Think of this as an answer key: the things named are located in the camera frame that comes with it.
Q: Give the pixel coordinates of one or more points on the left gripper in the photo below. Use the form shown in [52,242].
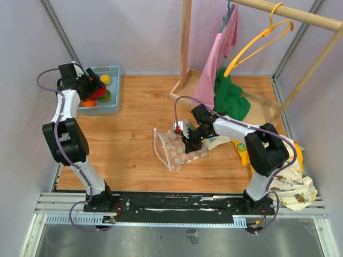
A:
[95,83]

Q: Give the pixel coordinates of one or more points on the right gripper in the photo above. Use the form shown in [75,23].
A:
[191,146]

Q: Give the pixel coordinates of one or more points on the red fake fruit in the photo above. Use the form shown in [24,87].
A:
[99,93]

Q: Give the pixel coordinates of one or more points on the orange round fake fruit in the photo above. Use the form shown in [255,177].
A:
[88,103]

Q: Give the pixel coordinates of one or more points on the yellow fake fruit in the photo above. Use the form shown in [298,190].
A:
[106,79]

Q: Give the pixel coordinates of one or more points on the round green fake fruit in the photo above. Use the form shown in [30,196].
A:
[105,97]

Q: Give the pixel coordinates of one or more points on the clear zip top bag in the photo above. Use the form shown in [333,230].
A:
[170,150]

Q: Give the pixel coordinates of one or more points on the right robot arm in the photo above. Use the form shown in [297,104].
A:
[264,148]

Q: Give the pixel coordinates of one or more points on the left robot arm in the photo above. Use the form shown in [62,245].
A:
[65,139]

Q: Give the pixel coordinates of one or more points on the light blue plastic basket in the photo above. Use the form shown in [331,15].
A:
[109,102]

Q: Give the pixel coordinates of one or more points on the pink shirt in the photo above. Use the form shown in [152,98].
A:
[224,40]

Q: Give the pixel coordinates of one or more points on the wooden clothes rack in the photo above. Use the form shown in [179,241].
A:
[261,28]

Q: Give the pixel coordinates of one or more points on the green cloth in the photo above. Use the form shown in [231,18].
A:
[228,98]

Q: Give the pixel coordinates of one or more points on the dinosaur print cloth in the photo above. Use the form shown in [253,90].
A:
[295,189]

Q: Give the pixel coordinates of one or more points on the teal hanger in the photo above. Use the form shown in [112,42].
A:
[226,18]

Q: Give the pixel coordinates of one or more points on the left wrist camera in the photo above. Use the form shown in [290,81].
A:
[78,70]

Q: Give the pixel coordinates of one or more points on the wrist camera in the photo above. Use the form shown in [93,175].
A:
[78,70]
[180,128]

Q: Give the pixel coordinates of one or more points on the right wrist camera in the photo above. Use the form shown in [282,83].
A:
[180,128]

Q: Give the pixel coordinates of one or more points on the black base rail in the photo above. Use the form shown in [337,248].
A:
[177,208]

